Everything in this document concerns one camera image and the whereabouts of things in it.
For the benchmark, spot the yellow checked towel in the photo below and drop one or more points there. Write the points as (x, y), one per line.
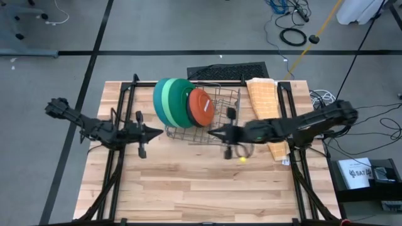
(262, 92)

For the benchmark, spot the teal plate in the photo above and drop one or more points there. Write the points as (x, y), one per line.
(157, 100)

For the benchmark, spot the black handheld device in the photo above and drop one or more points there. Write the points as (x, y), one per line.
(383, 174)

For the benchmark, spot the white printed booklet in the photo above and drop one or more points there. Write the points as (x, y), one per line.
(356, 172)

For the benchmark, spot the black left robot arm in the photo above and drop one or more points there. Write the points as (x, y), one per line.
(94, 127)

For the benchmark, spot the grey desk foot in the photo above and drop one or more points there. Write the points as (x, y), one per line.
(28, 52)

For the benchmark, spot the black power strip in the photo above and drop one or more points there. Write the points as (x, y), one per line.
(303, 14)

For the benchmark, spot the orange plate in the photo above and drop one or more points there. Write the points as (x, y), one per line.
(201, 108)

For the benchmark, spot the black metal table frame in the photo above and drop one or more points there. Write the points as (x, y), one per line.
(141, 84)

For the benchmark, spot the grey keypad device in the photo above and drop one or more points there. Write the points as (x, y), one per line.
(392, 206)

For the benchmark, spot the office chair base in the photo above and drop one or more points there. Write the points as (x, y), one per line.
(19, 17)

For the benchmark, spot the small yellow ball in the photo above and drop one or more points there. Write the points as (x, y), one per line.
(242, 159)

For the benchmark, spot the black side shelf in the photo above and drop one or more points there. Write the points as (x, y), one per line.
(361, 196)

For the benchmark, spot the white bag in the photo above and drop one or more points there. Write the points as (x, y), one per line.
(358, 11)

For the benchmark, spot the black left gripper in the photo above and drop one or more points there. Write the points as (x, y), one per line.
(138, 133)

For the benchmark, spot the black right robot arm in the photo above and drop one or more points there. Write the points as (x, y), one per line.
(307, 120)

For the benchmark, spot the dark green plate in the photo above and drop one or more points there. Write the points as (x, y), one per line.
(179, 100)

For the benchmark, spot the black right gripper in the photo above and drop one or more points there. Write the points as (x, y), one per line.
(234, 133)

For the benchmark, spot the light green plate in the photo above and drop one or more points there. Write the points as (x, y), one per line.
(166, 103)

